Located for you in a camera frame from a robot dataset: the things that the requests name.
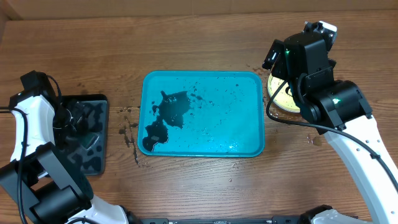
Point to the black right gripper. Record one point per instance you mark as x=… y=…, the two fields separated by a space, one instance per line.
x=280 y=68

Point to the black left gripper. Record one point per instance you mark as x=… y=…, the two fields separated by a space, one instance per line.
x=79 y=110

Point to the dark green sponge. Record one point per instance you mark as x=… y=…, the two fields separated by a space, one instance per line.
x=88 y=139

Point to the yellow-rimmed plate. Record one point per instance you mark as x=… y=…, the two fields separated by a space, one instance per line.
x=284 y=98

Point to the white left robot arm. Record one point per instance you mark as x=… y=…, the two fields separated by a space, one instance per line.
x=44 y=184

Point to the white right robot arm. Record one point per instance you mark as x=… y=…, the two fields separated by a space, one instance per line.
x=338 y=110

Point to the black water tray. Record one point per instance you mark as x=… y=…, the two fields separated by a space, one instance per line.
x=90 y=161

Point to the blue plastic tray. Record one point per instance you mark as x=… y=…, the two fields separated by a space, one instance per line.
x=201 y=114

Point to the cardboard backdrop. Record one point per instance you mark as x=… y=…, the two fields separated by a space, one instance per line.
x=77 y=9

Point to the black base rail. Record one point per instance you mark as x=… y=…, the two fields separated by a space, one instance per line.
x=278 y=219

